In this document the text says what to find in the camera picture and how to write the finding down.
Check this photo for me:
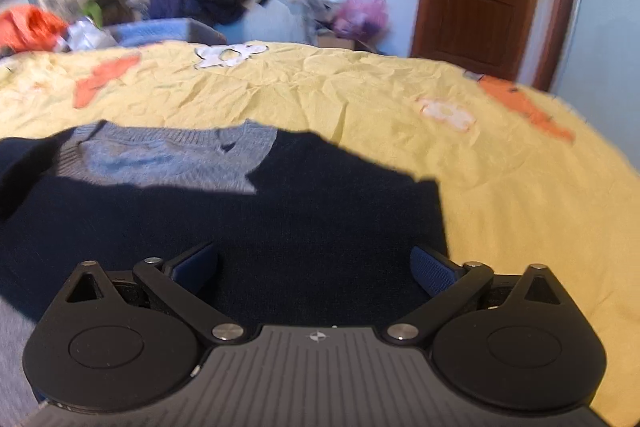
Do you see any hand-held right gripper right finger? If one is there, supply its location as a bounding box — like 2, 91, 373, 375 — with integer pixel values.
382, 246, 573, 348

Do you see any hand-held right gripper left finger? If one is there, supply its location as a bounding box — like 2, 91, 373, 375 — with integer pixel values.
62, 241, 247, 348

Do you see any navy and grey sweater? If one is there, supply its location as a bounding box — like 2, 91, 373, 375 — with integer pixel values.
0, 119, 451, 427

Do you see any yellow printed bed sheet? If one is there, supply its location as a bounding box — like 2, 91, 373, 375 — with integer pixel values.
0, 41, 640, 427

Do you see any blue storage box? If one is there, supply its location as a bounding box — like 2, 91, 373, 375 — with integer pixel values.
107, 18, 228, 48

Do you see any cardboard box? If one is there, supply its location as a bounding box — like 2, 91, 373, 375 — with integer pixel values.
317, 29, 371, 52

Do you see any white plastic bag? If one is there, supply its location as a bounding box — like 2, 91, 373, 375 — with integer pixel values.
65, 18, 118, 52

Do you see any purple plastic bag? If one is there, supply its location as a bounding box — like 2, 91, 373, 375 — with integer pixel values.
332, 0, 390, 42

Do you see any dark brown cloth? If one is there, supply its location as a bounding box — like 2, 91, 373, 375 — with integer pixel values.
85, 0, 133, 26

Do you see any orange plastic bag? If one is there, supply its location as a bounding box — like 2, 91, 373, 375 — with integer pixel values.
0, 4, 68, 52

